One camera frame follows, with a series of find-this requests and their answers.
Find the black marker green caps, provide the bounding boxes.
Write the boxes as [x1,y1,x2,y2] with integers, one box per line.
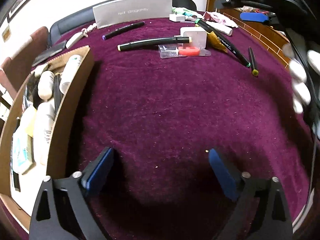
[195,18,250,68]

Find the gold foil packet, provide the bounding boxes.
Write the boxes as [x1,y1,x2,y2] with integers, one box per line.
[207,31,228,53]

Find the blue cartoon tissue pack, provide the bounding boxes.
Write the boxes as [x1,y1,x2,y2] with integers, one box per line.
[11,126,33,174]

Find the black marker yellow caps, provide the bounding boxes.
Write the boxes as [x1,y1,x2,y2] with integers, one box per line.
[248,47,259,77]

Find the white power adapter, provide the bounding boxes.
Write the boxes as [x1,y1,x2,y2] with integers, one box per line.
[180,27,207,49]

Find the black marker cream caps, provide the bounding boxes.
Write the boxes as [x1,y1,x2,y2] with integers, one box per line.
[117,36,192,51]

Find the yellow round jar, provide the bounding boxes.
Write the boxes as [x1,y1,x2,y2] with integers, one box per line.
[20,105,37,137]

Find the white bottle red label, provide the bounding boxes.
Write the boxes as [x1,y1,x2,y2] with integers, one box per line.
[33,102,55,165]

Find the red number nine candle pack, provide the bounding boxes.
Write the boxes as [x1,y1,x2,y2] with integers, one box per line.
[158,44,211,59]

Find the thin black pen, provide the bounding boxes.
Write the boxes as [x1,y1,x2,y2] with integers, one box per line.
[53,73,62,114]

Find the black snack bag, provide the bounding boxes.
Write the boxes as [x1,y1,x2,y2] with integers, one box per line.
[22,63,50,111]

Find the white small bottle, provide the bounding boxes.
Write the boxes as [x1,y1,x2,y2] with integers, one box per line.
[38,71,55,101]

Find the white bottle green label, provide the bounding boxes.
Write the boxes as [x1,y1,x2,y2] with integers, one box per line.
[59,55,82,94]

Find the white gloved right hand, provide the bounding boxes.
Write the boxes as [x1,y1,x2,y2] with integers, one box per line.
[283,43,311,114]

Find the wooden counter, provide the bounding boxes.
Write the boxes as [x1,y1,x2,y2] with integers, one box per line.
[206,0,290,69]

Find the white tube bottle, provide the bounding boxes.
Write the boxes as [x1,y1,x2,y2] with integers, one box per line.
[206,21,233,36]

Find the pink cloth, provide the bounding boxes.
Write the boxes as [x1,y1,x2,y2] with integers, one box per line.
[203,11,238,28]

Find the cardboard tray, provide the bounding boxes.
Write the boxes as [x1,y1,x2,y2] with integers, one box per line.
[1,46,94,232]

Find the small white charger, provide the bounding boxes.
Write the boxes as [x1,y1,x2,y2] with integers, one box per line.
[169,14,185,22]

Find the green cloth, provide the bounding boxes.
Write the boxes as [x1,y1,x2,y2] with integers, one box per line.
[172,7,204,20]

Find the grey shoe box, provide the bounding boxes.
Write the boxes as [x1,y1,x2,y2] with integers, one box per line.
[93,0,172,29]

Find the maroon chair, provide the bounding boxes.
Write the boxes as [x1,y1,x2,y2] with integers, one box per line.
[1,27,49,99]

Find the black marker purple cap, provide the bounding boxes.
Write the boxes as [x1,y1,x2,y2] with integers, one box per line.
[102,21,145,41]

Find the black smartphone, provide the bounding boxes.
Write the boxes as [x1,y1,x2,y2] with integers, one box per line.
[31,40,67,67]

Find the white car key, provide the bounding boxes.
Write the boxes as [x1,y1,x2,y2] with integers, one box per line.
[66,23,97,49]

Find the black sofa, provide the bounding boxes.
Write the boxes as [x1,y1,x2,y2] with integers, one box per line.
[48,0,197,46]

